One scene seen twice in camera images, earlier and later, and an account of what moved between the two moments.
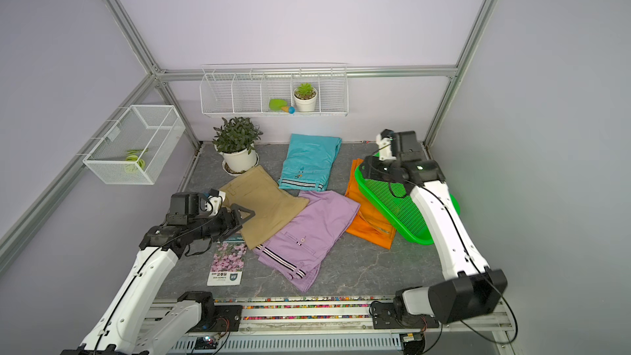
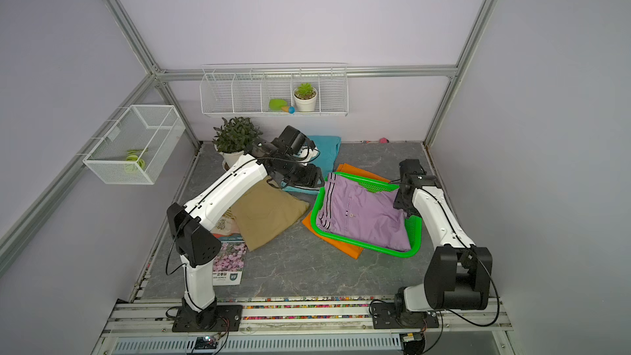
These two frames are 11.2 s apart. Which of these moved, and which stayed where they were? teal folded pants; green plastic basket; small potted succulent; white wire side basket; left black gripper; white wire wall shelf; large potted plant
Moved: left black gripper; green plastic basket
Stayed: small potted succulent; white wire wall shelf; white wire side basket; teal folded pants; large potted plant
